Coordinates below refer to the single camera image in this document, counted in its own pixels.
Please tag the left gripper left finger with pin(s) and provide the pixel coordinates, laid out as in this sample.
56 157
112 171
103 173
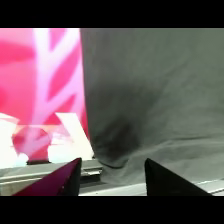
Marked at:
63 180

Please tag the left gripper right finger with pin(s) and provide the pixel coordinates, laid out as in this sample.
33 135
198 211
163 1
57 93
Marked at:
166 181

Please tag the dark grey shirt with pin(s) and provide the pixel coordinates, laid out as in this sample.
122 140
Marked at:
153 100

